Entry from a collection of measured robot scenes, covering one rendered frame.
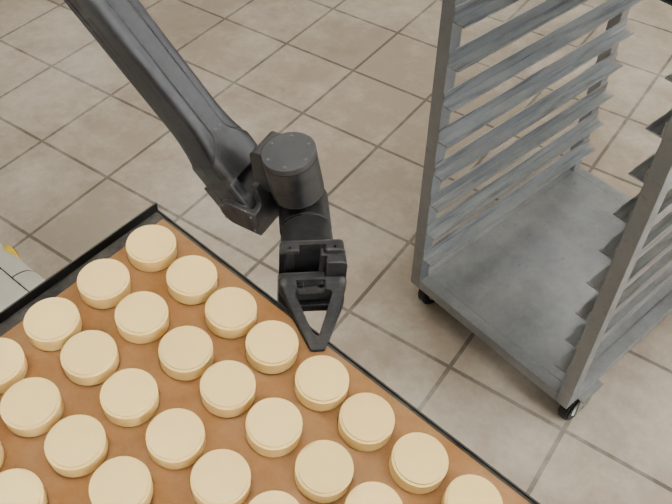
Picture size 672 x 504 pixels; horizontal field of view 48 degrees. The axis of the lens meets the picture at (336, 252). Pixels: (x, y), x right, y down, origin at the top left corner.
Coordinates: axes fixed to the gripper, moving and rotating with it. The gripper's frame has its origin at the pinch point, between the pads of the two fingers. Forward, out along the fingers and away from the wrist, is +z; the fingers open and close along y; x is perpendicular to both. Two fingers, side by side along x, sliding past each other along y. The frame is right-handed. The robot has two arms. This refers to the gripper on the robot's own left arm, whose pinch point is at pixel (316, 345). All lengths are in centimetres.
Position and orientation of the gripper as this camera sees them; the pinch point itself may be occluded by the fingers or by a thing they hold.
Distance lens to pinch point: 74.5
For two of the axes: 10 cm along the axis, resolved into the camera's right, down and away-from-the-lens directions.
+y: -0.7, 6.3, 7.8
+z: 1.0, 7.8, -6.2
